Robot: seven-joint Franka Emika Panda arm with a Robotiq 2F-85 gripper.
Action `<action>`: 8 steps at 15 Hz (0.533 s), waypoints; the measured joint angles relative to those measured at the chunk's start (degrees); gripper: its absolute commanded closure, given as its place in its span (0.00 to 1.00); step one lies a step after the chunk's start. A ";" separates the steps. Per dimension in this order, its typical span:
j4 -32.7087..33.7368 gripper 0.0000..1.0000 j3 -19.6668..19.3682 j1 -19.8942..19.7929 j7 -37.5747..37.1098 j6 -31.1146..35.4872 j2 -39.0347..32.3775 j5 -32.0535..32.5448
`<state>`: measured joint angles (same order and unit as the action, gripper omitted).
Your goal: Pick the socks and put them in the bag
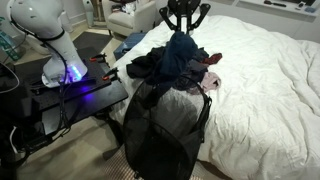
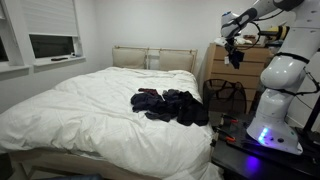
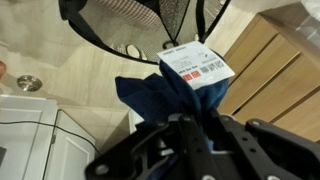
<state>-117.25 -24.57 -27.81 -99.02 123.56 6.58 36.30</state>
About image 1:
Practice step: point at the black remote control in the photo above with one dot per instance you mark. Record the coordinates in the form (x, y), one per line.
(275, 4)

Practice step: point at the black mesh laundry bag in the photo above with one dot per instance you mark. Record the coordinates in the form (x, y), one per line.
(163, 133)

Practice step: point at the small dark sill object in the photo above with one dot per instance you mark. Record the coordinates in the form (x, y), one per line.
(301, 4)

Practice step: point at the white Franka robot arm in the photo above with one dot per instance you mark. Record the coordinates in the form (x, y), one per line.
(50, 36)

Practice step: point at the dark floor rug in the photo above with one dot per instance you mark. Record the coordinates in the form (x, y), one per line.
(91, 41)

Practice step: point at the white window sill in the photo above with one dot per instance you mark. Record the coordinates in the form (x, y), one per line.
(276, 10)

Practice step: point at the beige armchair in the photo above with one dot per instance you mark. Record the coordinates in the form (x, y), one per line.
(128, 18)

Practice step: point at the white tower fan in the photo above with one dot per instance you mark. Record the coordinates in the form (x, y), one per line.
(88, 11)

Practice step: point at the navy blue sock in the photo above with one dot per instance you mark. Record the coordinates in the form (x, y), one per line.
(178, 56)

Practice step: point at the white duvet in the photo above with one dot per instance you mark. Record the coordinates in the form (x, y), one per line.
(263, 86)

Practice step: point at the blue box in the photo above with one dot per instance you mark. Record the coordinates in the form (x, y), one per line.
(128, 45)

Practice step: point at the maroon sock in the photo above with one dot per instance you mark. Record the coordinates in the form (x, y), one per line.
(212, 59)

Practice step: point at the dark blue sock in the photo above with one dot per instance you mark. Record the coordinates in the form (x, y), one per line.
(195, 71)

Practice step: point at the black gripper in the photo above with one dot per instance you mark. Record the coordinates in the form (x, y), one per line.
(184, 6)

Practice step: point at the pink sock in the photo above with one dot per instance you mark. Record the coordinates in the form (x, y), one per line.
(210, 81)

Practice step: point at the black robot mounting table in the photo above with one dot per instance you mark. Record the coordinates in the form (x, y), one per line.
(80, 100)

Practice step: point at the blue sill object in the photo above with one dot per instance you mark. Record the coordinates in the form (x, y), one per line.
(310, 9)

